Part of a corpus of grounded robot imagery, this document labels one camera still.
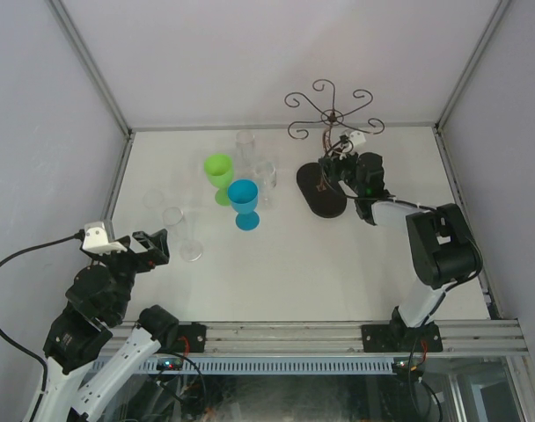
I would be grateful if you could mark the blue slotted cable duct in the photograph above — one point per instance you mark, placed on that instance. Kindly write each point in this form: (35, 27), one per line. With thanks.
(352, 365)

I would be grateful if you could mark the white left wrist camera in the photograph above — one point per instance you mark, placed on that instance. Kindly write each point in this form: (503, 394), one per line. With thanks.
(98, 237)

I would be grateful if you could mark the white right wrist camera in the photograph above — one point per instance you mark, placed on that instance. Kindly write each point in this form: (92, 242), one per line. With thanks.
(355, 139)

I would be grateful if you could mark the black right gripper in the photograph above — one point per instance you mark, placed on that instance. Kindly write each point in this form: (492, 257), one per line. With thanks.
(333, 163)

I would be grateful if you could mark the clear tall champagne flute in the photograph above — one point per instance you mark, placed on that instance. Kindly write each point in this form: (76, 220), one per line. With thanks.
(245, 149)

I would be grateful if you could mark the metal wine glass rack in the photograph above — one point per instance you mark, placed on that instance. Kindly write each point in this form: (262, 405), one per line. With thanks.
(325, 202)

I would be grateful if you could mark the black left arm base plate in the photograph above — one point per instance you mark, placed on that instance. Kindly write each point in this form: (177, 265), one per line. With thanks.
(185, 339)

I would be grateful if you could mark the clear glass left rear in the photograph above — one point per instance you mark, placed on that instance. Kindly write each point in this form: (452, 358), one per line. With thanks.
(153, 202)

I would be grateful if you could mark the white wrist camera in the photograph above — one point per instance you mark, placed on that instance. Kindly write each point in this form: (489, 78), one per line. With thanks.
(98, 237)
(355, 139)

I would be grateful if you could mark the green plastic wine glass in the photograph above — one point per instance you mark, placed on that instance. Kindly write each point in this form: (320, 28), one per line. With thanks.
(219, 172)

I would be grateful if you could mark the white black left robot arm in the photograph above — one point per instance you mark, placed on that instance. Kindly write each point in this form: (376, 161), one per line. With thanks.
(97, 302)

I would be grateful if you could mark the aluminium mounting rail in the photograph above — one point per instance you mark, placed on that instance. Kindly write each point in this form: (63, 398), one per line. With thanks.
(450, 338)

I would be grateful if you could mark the clear flute glass front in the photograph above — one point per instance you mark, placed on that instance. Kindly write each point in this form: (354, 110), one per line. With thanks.
(176, 223)

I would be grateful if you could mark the blue plastic wine glass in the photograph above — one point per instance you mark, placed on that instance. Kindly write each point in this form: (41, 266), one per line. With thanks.
(243, 196)

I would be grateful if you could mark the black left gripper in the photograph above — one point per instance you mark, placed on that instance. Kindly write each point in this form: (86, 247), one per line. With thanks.
(146, 259)

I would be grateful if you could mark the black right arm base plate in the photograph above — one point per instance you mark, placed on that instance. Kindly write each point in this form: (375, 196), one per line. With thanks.
(384, 338)

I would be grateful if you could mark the clear wine glass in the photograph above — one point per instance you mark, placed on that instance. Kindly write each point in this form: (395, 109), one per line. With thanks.
(265, 176)

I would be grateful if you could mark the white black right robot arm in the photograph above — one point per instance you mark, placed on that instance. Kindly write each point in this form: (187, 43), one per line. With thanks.
(443, 251)

